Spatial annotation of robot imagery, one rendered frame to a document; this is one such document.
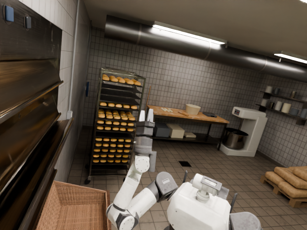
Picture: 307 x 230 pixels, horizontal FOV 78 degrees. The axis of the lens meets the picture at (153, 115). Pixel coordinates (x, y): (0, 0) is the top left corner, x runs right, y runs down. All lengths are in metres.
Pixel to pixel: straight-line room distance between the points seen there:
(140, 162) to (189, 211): 0.32
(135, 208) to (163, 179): 0.20
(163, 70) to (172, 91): 0.66
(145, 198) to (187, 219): 0.21
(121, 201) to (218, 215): 0.43
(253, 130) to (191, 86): 2.11
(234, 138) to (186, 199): 4.72
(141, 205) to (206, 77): 5.21
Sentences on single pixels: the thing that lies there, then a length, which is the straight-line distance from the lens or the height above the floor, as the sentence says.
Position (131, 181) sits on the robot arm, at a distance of 0.91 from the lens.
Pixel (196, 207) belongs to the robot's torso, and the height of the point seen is 1.39.
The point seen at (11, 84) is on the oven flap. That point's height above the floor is 1.80.
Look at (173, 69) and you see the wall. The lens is 5.46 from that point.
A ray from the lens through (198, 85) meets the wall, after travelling 5.84.
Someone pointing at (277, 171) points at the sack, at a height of 0.37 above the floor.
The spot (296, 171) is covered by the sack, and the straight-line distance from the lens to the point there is 4.72.
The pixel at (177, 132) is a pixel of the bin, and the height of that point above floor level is 0.39.
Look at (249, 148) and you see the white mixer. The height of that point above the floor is 0.25.
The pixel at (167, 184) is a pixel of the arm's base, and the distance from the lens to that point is 1.04.
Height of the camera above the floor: 1.96
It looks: 14 degrees down
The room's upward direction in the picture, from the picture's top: 11 degrees clockwise
